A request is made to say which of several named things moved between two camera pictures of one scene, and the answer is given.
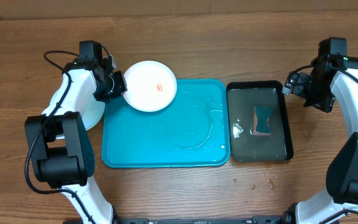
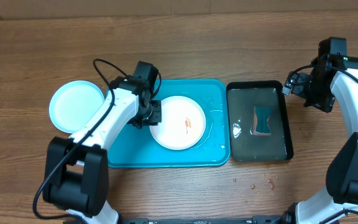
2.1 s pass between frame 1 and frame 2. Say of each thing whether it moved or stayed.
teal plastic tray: stayed
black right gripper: stayed
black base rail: stayed
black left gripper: moved
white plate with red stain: moved
